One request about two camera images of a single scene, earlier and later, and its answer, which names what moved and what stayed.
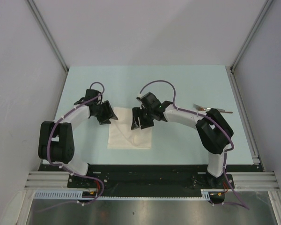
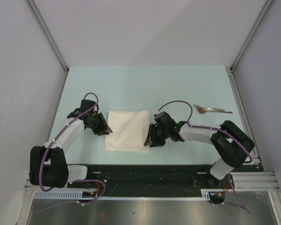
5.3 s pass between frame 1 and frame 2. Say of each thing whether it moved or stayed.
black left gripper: moved
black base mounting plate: stayed
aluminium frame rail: stayed
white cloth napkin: moved
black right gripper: moved
